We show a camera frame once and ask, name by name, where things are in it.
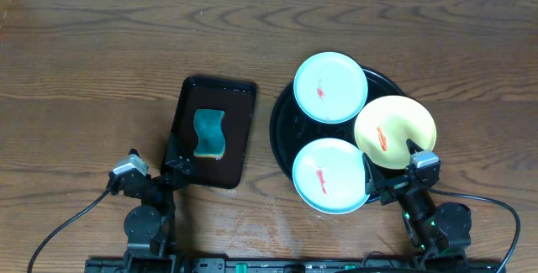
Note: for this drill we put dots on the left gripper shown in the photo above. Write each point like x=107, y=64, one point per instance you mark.
x=155, y=181

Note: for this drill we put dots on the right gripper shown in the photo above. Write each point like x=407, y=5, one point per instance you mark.
x=374, y=183

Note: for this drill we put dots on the yellow plate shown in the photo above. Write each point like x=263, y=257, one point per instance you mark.
x=384, y=125

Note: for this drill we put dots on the green yellow sponge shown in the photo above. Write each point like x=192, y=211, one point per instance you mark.
x=208, y=127

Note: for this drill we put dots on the light blue plate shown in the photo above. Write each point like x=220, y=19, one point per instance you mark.
x=330, y=87
x=329, y=175

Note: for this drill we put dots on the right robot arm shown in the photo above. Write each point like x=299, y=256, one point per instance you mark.
x=441, y=231

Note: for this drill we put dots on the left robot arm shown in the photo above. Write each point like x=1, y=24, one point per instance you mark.
x=150, y=227

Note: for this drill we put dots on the black rectangular tray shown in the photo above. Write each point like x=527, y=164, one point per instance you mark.
x=237, y=99

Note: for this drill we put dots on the black round tray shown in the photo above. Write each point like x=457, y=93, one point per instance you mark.
x=291, y=129

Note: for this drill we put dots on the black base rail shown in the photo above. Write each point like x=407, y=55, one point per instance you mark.
x=219, y=265

